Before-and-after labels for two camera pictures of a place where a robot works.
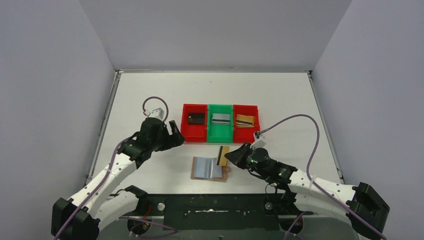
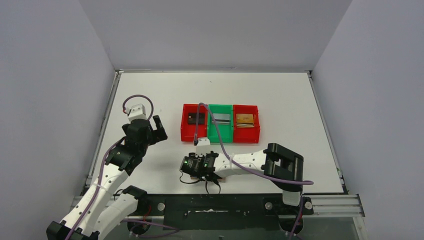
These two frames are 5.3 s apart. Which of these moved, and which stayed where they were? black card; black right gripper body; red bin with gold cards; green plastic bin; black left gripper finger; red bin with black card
Moved: black left gripper finger; black right gripper body
Stayed: black card; red bin with black card; green plastic bin; red bin with gold cards
